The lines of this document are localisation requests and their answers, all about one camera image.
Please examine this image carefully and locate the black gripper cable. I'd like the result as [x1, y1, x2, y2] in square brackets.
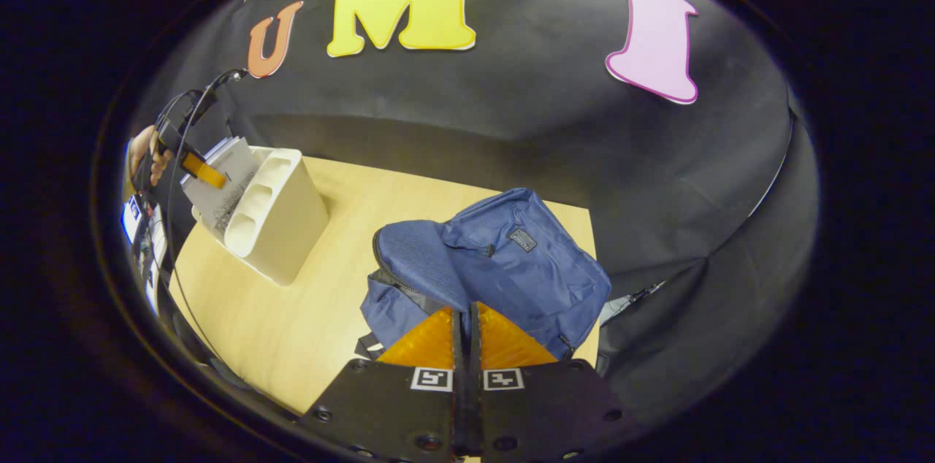
[165, 68, 251, 376]

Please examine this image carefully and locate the black backdrop cloth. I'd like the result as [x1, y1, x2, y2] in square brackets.
[124, 0, 820, 413]

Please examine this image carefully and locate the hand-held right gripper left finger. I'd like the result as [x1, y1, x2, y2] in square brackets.
[299, 306, 469, 461]

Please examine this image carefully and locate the white book with dark print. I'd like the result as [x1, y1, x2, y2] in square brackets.
[181, 153, 258, 232]

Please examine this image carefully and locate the white side table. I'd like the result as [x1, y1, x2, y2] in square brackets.
[136, 204, 170, 316]

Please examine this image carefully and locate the blue schoolbag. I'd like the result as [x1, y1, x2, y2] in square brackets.
[356, 188, 613, 363]

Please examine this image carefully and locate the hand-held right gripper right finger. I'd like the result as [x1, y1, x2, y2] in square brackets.
[468, 302, 638, 461]

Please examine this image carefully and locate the blue and white wall poster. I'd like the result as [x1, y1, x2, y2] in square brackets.
[121, 194, 145, 245]

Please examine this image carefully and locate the white plastic bookshelf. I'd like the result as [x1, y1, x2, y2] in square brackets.
[191, 147, 331, 287]

